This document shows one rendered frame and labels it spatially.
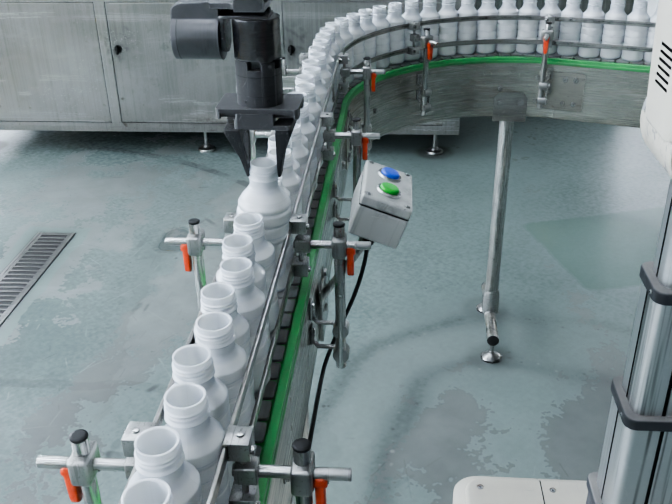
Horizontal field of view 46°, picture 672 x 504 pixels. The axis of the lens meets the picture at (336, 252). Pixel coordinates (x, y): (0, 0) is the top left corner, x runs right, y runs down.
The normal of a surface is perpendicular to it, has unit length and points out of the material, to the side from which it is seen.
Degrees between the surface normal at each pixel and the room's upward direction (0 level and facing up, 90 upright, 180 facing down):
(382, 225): 90
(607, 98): 90
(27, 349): 0
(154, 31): 90
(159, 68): 90
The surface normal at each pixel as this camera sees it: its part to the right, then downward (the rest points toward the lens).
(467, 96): 0.14, 0.42
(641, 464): -0.07, 0.48
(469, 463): -0.02, -0.88
